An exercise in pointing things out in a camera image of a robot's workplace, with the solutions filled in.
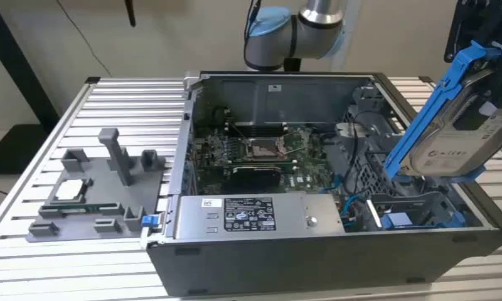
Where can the black RAM slots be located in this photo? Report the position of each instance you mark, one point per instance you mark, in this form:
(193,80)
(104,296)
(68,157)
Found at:
(256,129)

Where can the green RAM stick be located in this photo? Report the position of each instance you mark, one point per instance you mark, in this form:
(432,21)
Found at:
(96,207)

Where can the black table corner cap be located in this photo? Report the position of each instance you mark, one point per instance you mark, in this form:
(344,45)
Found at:
(92,80)
(424,79)

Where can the silver power supply unit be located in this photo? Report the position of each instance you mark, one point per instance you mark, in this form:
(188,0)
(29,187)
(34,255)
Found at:
(284,202)

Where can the black monitor stand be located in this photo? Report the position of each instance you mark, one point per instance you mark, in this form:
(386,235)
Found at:
(7,47)

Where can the grey parts rack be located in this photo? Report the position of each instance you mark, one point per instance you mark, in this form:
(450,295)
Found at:
(104,191)

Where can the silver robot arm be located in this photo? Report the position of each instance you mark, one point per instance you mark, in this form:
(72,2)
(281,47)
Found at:
(317,19)

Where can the hard disk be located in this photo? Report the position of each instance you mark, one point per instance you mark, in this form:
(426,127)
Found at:
(395,221)
(439,150)

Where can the white case sticker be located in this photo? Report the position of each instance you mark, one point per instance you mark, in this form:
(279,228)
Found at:
(275,87)

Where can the black open PC case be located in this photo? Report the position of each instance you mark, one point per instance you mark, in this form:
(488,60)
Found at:
(275,266)

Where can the green motherboard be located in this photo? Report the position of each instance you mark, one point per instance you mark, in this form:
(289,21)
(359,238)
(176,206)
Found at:
(309,163)

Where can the CPU socket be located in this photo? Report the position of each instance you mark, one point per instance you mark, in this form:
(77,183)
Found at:
(260,149)

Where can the blue case latch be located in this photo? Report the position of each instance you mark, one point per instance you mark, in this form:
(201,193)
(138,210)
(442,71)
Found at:
(149,220)

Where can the grey metal disk bay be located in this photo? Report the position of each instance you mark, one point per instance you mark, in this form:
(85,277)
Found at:
(367,169)

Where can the black antenna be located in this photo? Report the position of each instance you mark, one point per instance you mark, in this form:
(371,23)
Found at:
(129,12)

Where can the black graphics card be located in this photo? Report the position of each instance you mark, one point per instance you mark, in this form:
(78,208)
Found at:
(255,177)

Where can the thin locking lever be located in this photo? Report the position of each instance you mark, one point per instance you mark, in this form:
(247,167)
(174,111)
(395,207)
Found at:
(296,142)

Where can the silver CPU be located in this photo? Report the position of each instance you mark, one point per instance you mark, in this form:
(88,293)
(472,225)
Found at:
(69,190)

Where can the small black mount block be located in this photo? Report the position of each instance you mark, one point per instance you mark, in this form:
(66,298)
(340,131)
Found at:
(292,64)

